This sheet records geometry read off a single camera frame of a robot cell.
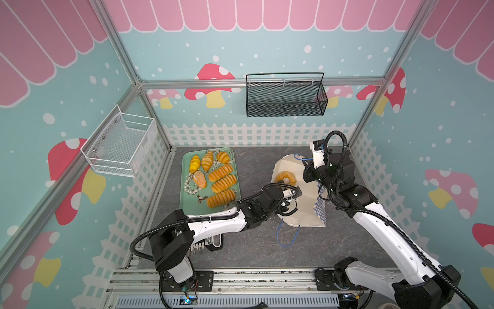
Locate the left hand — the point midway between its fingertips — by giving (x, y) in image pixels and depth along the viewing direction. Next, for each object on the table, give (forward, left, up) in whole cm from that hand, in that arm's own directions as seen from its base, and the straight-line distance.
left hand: (284, 192), depth 81 cm
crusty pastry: (+12, +29, -13) cm, 34 cm away
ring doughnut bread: (+17, -2, -10) cm, 19 cm away
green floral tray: (+15, +38, -15) cm, 43 cm away
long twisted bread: (+19, +31, -12) cm, 39 cm away
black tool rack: (-16, +30, -16) cm, 38 cm away
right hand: (+6, -6, +15) cm, 17 cm away
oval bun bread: (+14, +41, -12) cm, 45 cm away
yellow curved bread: (+26, +47, -14) cm, 55 cm away
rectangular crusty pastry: (+4, +29, -13) cm, 32 cm away
